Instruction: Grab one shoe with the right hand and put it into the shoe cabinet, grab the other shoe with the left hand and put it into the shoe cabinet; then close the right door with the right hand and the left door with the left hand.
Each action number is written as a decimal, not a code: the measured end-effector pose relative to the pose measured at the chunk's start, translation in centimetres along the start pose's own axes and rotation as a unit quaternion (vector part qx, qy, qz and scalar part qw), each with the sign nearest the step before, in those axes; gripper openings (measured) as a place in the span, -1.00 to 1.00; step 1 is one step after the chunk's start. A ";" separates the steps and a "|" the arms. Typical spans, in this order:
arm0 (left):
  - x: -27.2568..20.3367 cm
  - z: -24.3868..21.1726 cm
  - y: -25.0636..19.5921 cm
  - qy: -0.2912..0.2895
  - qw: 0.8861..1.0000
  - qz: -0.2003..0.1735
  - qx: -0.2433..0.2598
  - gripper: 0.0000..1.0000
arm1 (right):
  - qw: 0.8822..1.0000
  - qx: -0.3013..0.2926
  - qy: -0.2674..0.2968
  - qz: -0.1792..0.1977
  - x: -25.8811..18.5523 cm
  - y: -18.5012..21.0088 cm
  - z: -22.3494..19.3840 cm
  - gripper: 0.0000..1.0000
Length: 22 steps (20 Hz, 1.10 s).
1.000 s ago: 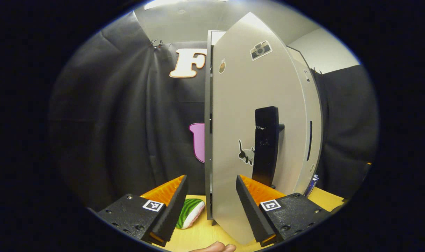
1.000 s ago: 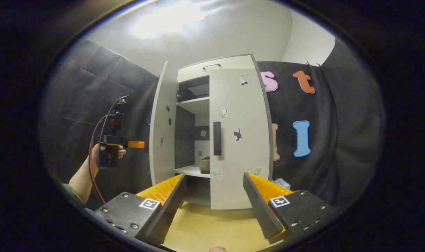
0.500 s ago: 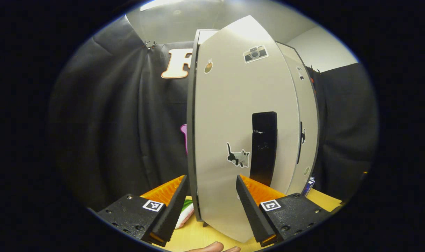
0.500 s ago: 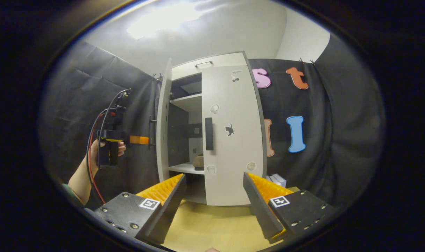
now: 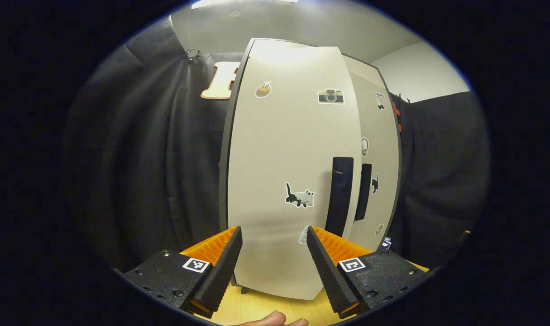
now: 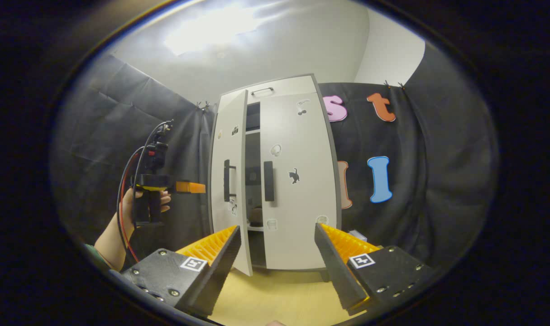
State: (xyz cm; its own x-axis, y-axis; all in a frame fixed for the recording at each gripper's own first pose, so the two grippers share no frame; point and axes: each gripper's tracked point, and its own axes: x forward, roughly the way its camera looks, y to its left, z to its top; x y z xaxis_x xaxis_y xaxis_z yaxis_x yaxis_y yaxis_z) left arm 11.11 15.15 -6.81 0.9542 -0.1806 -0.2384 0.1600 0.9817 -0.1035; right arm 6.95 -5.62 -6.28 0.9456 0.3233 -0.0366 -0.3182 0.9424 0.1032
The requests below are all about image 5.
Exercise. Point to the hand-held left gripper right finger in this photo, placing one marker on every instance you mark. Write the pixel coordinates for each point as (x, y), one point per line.
(329, 276)

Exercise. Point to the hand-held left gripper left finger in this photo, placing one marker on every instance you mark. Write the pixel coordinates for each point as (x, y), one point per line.
(218, 280)

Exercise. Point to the white grey shoe cabinet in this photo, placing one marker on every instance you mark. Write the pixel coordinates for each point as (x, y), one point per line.
(223, 158)

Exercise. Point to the white cabinet door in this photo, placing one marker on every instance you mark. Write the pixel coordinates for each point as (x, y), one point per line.
(383, 136)
(279, 149)

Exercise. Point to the blue printed box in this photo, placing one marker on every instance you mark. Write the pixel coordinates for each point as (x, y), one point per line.
(385, 244)

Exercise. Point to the ceiling light panel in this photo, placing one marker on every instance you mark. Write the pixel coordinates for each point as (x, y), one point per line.
(243, 3)

